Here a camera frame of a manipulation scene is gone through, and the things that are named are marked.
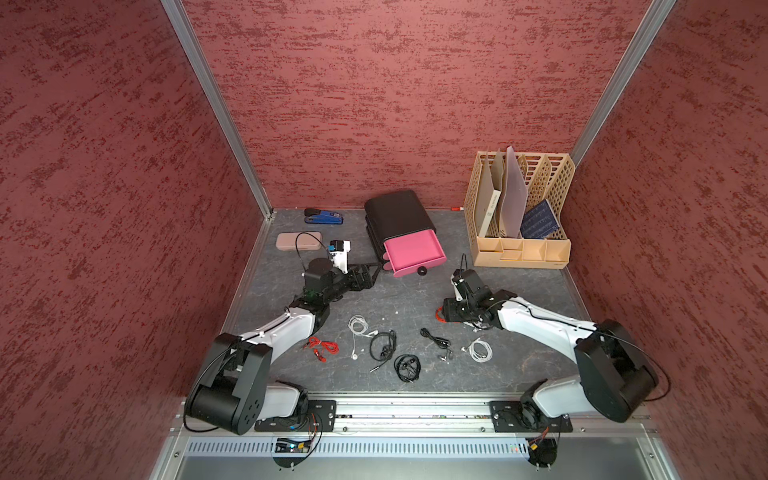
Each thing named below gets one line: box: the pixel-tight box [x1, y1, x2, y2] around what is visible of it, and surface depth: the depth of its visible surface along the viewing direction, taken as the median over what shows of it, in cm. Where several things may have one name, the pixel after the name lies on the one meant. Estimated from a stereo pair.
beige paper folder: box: [474, 146, 505, 238], surface depth 96 cm
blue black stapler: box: [304, 208, 344, 225], surface depth 118 cm
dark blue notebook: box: [519, 199, 560, 239], surface depth 105 cm
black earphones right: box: [420, 327, 454, 362], surface depth 88 cm
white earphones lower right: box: [461, 337, 493, 363], surface depth 87 cm
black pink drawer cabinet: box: [364, 190, 447, 278], surface depth 95 cm
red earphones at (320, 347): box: [303, 336, 340, 363], surface depth 87 cm
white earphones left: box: [348, 314, 379, 361], surface depth 91 cm
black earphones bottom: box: [394, 354, 421, 383], surface depth 83 cm
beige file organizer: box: [464, 150, 576, 269], surface depth 105 cm
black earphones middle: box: [369, 329, 397, 374], surface depth 87 cm
